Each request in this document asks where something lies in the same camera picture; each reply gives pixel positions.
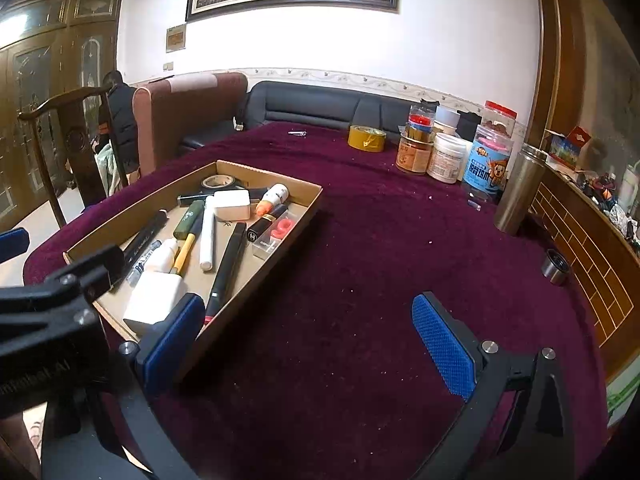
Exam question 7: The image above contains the yellow black small pen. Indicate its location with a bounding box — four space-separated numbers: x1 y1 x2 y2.
170 214 203 275

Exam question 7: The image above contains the black red-cap marker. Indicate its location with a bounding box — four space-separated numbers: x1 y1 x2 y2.
204 222 246 326

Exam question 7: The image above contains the brown pink armchair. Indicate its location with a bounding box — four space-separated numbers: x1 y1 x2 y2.
132 72 247 176

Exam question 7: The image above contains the orange label glass jar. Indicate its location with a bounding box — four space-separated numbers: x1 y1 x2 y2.
395 134 433 174

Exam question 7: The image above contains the white tube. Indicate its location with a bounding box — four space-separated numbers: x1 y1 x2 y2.
198 196 216 272

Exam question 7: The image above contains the wooden chair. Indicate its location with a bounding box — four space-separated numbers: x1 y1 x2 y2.
17 84 129 228

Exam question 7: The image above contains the white orange-cap bottle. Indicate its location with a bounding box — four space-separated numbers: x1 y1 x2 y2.
255 183 288 217

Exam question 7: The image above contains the small metal cup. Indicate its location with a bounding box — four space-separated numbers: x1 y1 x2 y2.
540 248 570 286

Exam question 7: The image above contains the maroon tablecloth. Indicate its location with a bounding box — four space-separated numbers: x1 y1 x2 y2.
23 124 606 479

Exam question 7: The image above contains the black gold-band lipstick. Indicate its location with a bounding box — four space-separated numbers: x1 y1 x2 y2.
246 204 288 243

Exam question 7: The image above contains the yellow tape roll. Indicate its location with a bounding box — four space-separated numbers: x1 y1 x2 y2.
347 125 386 153

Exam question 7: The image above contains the white charger adapter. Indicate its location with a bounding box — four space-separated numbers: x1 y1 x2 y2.
121 237 189 336

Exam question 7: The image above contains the long black pen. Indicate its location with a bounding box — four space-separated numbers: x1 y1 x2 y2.
177 188 268 207

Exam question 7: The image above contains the green small case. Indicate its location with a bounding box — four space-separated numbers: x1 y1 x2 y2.
172 200 204 240

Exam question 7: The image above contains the red blue lid jar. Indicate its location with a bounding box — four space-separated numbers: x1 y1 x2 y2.
406 103 436 143

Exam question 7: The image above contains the black leather sofa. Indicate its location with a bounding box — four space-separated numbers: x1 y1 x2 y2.
177 81 413 156

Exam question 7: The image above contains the blue label plastic bottle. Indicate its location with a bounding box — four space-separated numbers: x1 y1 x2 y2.
462 126 513 202

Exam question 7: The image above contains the black white marker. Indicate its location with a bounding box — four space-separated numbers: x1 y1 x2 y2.
126 240 162 287

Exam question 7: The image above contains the red lid clear jar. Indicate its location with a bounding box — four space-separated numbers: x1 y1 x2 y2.
480 100 518 138

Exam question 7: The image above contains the white plastic jar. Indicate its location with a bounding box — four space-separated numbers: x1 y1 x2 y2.
426 133 466 184

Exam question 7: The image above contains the black tape roll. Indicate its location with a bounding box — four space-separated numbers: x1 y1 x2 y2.
201 174 238 194

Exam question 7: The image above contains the steel thermos bottle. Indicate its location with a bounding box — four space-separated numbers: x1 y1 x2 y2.
494 144 547 235

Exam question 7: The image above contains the cardboard box tray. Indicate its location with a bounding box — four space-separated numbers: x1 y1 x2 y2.
63 160 323 368

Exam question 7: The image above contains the pink nine candle pack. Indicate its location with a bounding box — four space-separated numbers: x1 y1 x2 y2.
249 211 298 260

